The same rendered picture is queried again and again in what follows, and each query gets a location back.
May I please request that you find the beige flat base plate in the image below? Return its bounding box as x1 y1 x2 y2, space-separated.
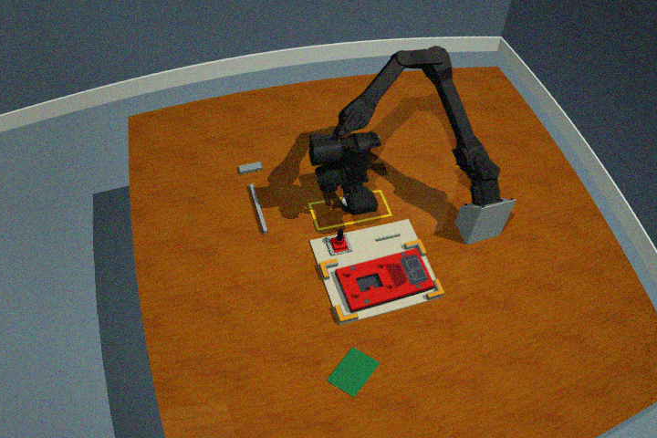
309 219 444 325

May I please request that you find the green flat rectangle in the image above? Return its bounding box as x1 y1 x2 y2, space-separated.
327 347 380 397

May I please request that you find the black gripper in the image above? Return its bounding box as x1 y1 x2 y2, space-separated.
341 158 379 215

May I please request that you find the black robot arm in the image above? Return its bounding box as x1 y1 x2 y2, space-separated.
308 46 503 206

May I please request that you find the black and grey wheel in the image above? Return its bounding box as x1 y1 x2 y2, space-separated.
340 196 349 212

